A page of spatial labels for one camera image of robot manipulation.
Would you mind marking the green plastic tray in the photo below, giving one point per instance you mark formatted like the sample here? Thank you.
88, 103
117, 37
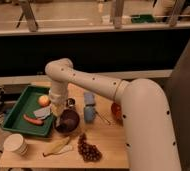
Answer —
27, 103

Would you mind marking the purple bowl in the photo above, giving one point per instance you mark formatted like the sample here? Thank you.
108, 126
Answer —
67, 122

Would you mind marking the dark red grape bunch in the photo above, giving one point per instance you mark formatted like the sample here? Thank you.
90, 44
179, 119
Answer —
89, 153

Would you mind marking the green box in background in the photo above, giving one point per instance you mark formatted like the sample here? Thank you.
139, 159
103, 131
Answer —
145, 18

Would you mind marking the yellow banana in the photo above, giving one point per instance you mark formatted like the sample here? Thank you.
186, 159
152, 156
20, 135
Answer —
56, 146

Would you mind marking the red-brown bowl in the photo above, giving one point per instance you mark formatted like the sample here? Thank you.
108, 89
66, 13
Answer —
116, 111

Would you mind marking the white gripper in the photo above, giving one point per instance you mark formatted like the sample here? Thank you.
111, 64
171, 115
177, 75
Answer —
58, 101

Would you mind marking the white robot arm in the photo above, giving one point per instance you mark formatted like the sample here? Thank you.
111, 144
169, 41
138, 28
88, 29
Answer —
149, 133

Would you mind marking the small metal cup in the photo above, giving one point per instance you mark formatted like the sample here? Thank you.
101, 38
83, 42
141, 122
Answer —
70, 103

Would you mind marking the white paper cup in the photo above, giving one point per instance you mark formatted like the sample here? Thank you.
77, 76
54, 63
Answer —
15, 143

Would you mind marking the orange sausage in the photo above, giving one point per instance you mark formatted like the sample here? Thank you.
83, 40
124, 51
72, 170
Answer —
33, 120

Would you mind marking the red-yellow apple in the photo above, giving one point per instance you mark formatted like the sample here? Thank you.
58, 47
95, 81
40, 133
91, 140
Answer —
43, 101

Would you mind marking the metal spoon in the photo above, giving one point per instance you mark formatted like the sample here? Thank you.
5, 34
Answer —
104, 119

